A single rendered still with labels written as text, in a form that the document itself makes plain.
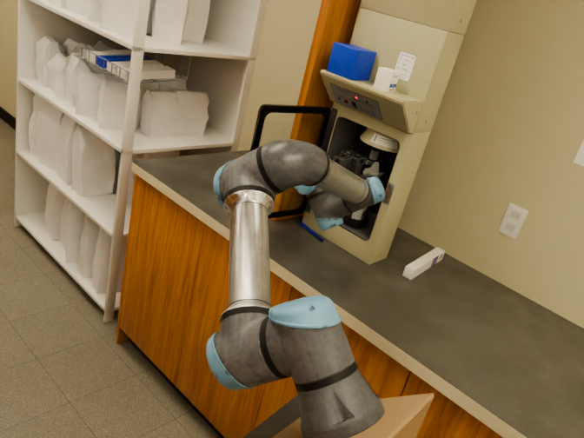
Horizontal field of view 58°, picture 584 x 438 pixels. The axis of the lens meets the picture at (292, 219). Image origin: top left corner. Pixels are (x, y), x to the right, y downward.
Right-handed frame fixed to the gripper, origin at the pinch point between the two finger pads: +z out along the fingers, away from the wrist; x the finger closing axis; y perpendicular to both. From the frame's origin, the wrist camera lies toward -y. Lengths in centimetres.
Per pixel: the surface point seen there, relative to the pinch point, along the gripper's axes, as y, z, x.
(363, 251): -24.9, -7.2, -10.6
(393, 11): 50, -1, 5
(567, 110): 31, 40, -42
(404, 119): 23.4, -10.4, -13.6
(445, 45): 44.7, -0.7, -14.4
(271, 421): -23, -85, -44
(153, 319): -89, -38, 61
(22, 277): -119, -54, 157
